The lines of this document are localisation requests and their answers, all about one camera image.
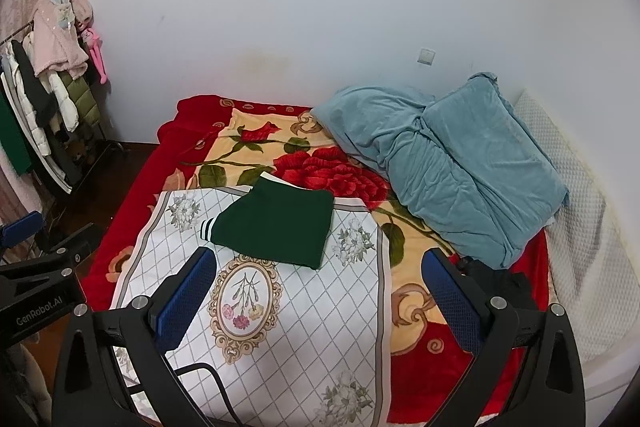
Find black cloth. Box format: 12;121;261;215
457;257;536;308

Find black cable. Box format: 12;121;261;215
120;349;242;427

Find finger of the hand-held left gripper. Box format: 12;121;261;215
0;211;43;253
0;223;106;280

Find white quilted mattress pad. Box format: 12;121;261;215
512;89;640;363

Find light blue quilt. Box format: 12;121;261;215
310;72;571;270

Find green hanging garment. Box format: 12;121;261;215
0;94;33;176

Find black hanging garment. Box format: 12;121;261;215
12;39;58;130

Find green varsity jacket white sleeves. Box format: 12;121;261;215
199;173;335;271

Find pink fluffy garment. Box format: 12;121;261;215
32;0;96;80

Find white puffer jacket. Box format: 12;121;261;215
0;32;80;158

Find metal clothes rack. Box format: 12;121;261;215
0;22;126;192

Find olive green puffer vest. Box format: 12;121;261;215
57;72;99;130

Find brown plush toy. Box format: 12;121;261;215
67;141;90;166

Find bright pink hanging garment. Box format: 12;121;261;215
82;27;109;85

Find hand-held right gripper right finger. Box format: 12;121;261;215
421;248;586;427

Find red floral blanket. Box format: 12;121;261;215
80;94;551;427

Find white diamond-patterned floral cloth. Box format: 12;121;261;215
109;187;393;427

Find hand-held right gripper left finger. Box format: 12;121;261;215
52;247;241;427

